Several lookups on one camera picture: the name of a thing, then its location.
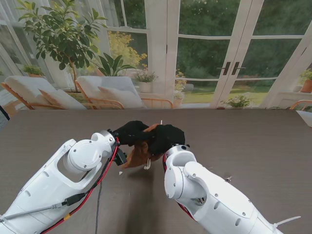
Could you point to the printed sunroom backdrop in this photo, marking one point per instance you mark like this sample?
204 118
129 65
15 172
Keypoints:
207 53

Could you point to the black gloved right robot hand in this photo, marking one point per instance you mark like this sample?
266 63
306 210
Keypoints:
169 137

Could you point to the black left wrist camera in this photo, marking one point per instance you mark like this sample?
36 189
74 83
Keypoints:
121 157

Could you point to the dark object at table edge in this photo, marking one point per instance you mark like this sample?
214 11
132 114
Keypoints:
3 118

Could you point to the small grey debris piece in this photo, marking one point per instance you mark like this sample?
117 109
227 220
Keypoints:
228 179

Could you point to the white paper sheet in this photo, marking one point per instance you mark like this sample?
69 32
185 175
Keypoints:
306 117

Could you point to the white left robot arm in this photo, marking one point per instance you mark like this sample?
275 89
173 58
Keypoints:
44 185

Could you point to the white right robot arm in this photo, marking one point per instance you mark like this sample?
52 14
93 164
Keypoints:
219 202

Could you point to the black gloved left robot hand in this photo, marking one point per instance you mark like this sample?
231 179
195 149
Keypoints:
132 132

